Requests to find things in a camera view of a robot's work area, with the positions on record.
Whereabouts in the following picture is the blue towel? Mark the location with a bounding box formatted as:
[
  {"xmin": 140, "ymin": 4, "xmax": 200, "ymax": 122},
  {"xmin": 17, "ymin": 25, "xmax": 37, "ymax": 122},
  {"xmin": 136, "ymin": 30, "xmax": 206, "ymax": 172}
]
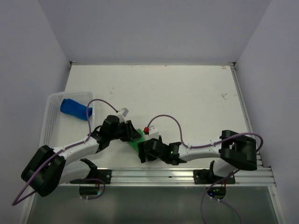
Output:
[{"xmin": 60, "ymin": 99, "xmax": 93, "ymax": 121}]

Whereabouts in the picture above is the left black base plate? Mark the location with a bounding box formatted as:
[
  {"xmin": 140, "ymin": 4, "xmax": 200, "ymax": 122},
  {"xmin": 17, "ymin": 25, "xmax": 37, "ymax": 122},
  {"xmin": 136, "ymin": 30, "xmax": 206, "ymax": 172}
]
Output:
[{"xmin": 95, "ymin": 169, "xmax": 112, "ymax": 184}]

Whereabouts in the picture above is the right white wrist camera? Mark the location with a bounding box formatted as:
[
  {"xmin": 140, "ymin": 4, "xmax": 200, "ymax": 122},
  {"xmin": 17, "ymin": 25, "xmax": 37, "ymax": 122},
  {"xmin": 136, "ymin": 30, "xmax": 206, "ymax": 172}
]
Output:
[{"xmin": 143, "ymin": 126, "xmax": 159, "ymax": 140}]

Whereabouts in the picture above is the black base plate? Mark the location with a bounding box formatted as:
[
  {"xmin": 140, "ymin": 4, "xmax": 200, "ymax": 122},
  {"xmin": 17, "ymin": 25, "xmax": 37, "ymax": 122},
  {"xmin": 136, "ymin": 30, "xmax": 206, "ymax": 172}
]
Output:
[
  {"xmin": 95, "ymin": 169, "xmax": 112, "ymax": 184},
  {"xmin": 193, "ymin": 169, "xmax": 236, "ymax": 184}
]

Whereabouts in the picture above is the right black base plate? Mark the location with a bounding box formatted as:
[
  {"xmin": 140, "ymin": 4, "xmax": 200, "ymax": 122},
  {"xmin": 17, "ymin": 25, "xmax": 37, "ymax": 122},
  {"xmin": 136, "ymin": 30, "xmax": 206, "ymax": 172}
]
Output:
[{"xmin": 193, "ymin": 169, "xmax": 236, "ymax": 184}]

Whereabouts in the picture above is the white perforated plastic basket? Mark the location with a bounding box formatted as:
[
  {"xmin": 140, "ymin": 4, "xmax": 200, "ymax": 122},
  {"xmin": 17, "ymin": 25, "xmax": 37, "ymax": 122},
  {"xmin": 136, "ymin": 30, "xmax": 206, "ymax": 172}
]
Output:
[{"xmin": 39, "ymin": 91, "xmax": 93, "ymax": 148}]

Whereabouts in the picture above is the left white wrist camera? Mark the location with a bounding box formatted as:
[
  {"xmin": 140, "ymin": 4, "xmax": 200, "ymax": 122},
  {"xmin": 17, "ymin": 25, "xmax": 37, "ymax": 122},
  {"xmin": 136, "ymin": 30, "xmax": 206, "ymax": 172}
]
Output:
[{"xmin": 116, "ymin": 108, "xmax": 129, "ymax": 120}]

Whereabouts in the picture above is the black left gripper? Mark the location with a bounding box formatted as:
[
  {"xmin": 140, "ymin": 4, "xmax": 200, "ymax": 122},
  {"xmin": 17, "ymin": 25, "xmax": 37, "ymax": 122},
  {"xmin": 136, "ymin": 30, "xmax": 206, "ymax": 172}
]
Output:
[{"xmin": 109, "ymin": 119, "xmax": 141, "ymax": 141}]

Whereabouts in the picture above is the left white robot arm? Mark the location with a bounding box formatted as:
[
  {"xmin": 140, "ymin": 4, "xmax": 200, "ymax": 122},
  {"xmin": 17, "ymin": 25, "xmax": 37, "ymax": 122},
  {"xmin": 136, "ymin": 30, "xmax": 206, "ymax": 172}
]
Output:
[{"xmin": 21, "ymin": 115, "xmax": 142, "ymax": 196}]

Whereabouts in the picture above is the green towel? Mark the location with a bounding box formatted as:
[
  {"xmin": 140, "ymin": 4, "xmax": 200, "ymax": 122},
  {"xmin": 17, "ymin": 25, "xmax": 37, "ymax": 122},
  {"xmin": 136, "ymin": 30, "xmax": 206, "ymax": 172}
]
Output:
[{"xmin": 128, "ymin": 129, "xmax": 145, "ymax": 154}]

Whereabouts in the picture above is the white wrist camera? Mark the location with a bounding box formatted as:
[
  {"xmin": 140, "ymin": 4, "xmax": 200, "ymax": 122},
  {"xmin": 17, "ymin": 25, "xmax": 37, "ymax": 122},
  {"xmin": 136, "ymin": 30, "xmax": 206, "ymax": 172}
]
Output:
[
  {"xmin": 143, "ymin": 126, "xmax": 159, "ymax": 140},
  {"xmin": 116, "ymin": 108, "xmax": 129, "ymax": 120}
]

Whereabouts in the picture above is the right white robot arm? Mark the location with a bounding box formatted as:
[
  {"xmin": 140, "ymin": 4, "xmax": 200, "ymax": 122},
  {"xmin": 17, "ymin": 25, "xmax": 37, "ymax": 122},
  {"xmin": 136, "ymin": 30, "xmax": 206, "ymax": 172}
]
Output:
[{"xmin": 137, "ymin": 130, "xmax": 263, "ymax": 183}]

